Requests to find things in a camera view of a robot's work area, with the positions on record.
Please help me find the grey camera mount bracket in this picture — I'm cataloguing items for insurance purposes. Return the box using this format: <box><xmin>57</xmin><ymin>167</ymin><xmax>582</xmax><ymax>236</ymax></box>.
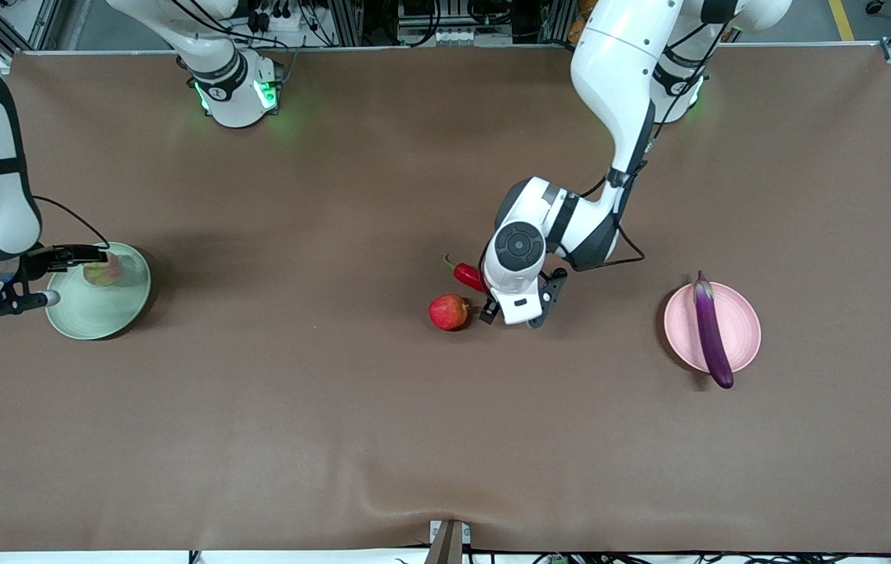
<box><xmin>424</xmin><ymin>519</ymin><xmax>472</xmax><ymax>564</ymax></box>

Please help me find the white terminal strip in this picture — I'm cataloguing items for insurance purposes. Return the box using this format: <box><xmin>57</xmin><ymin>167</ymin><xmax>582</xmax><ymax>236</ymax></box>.
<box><xmin>431</xmin><ymin>28</ymin><xmax>513</xmax><ymax>46</ymax></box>

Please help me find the pink round plate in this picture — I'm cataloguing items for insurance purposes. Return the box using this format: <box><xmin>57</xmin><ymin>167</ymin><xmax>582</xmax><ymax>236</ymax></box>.
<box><xmin>664</xmin><ymin>282</ymin><xmax>762</xmax><ymax>374</ymax></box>

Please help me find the brown table cloth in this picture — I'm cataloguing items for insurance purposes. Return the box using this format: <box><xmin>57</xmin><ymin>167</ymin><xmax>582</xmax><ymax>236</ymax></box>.
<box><xmin>0</xmin><ymin>45</ymin><xmax>891</xmax><ymax>553</ymax></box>

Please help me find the white power strip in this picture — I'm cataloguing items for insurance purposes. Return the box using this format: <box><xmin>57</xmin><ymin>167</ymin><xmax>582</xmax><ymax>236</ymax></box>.
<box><xmin>243</xmin><ymin>0</ymin><xmax>314</xmax><ymax>34</ymax></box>

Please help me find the red round fruit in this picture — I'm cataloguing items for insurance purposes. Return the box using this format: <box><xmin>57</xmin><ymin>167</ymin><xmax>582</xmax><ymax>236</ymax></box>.
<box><xmin>429</xmin><ymin>294</ymin><xmax>472</xmax><ymax>332</ymax></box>

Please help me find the red chili pepper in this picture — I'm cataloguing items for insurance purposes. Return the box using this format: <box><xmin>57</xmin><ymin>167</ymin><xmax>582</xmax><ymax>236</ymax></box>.
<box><xmin>444</xmin><ymin>253</ymin><xmax>491</xmax><ymax>295</ymax></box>

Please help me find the pale green round plate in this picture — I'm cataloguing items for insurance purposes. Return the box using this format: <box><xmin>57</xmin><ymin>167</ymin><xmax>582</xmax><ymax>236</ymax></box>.
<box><xmin>45</xmin><ymin>242</ymin><xmax>152</xmax><ymax>341</ymax></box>

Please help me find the bag of orange snacks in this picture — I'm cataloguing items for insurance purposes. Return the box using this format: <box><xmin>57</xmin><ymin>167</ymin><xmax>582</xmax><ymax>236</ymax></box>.
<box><xmin>568</xmin><ymin>0</ymin><xmax>593</xmax><ymax>45</ymax></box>

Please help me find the yellow-pink peach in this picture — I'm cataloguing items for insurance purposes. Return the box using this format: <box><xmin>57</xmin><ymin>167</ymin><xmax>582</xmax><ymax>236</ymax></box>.
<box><xmin>83</xmin><ymin>255</ymin><xmax>124</xmax><ymax>287</ymax></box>

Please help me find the long purple eggplant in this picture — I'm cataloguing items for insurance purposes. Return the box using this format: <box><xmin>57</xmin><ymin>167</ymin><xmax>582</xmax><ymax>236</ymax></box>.
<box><xmin>693</xmin><ymin>270</ymin><xmax>735</xmax><ymax>390</ymax></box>

